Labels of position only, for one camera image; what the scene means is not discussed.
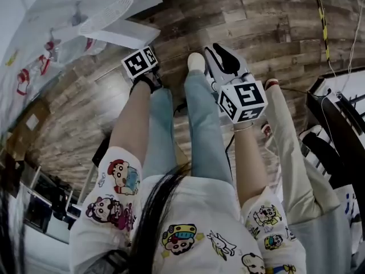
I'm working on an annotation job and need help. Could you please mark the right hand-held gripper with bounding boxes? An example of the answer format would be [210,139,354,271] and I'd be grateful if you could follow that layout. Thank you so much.
[203,42,269,124]

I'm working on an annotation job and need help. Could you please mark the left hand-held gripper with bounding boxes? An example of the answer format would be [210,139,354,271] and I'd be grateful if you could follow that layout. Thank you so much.
[120,45,164,94]

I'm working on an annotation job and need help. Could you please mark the person's left forearm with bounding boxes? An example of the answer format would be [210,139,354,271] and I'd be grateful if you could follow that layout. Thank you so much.
[109,82,152,166]

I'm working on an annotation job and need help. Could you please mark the person's right forearm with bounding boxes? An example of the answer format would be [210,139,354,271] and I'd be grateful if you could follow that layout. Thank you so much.
[233,122,271,206]

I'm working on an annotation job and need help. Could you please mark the person's right white shoe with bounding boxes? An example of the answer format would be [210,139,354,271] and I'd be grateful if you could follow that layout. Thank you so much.
[187,52,206,72]

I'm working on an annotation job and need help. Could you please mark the light blue jeans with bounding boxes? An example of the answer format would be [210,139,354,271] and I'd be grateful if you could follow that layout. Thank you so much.
[141,69,234,183]

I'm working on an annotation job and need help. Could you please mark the yellow black striped floor tape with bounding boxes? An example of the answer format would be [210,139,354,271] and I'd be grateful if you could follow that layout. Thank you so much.
[311,0,332,63]

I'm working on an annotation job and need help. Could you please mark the cardboard box with white label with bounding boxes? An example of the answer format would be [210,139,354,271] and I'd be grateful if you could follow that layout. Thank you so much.
[5,100,52,161]

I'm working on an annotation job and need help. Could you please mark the white cartoon print shirt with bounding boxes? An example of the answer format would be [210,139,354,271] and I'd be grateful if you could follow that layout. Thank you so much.
[69,146,308,274]

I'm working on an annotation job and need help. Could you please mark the thin gold bracelet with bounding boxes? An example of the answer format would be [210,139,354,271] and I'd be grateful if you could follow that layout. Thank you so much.
[232,122,255,133]

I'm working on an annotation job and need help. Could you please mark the black floor cable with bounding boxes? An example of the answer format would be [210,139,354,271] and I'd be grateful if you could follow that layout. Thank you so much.
[224,134,237,166]

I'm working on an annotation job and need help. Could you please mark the thin white cable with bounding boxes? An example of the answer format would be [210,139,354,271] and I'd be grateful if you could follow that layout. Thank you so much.
[320,0,365,120]

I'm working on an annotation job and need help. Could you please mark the black metal frame rack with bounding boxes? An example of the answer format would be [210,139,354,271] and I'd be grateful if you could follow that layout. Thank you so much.
[305,75,365,191]

